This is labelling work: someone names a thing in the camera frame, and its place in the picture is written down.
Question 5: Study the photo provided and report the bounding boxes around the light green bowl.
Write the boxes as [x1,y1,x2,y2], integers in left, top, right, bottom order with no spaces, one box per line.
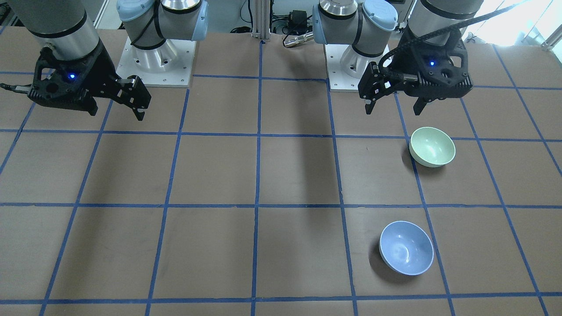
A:
[409,126,456,168]

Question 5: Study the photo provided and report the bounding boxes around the blue bowl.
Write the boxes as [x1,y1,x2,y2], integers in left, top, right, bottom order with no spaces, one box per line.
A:
[378,220,434,276]

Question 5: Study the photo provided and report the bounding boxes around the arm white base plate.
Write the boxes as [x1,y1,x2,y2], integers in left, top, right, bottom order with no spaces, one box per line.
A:
[324,44,389,93]
[116,38,198,88]

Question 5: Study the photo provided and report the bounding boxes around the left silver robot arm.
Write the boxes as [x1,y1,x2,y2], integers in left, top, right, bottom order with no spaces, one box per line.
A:
[312,0,483,115]

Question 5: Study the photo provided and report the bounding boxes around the silver cylindrical connector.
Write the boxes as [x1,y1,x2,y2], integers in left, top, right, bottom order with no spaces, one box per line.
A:
[282,32,314,48]

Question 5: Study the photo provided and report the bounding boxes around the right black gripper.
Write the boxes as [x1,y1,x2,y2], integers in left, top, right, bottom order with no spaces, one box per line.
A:
[27,40,152,121]

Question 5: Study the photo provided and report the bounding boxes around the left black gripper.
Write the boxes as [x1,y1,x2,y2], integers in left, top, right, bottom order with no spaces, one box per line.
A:
[358,27,472,115]

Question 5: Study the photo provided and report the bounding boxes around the black braided cable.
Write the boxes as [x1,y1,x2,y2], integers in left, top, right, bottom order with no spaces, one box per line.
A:
[379,0,527,79]

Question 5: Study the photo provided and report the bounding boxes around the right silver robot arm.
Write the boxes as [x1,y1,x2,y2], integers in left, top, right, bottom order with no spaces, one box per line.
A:
[1,0,208,121]

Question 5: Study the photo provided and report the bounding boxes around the aluminium frame post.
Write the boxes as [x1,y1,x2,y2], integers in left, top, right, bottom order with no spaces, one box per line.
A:
[249,0,271,42]

